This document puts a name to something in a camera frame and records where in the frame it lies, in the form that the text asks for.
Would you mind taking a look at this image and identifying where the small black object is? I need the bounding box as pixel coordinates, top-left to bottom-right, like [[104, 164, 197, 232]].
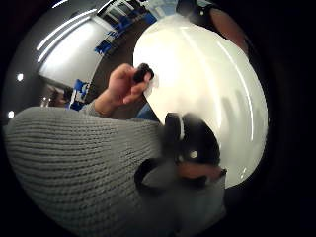
[[132, 62, 155, 84]]

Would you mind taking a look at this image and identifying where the white paper piece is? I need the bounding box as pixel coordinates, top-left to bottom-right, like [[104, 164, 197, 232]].
[[142, 73, 161, 99]]

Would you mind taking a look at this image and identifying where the blue chair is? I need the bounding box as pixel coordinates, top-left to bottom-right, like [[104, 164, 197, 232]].
[[135, 102, 160, 122], [68, 78, 91, 112], [94, 39, 114, 56]]

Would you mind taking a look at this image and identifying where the row of blue chairs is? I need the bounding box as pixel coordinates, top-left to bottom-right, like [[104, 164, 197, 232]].
[[107, 8, 158, 38]]

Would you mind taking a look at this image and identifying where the white framed window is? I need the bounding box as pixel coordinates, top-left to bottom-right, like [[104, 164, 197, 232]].
[[98, 0, 141, 22]]

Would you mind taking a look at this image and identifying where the long ceiling light strip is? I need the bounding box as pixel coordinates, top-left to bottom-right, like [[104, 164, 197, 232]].
[[37, 15, 92, 64], [35, 7, 99, 52]]

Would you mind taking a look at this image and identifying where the the person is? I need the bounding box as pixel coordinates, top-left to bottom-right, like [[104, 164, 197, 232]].
[[3, 106, 166, 237]]

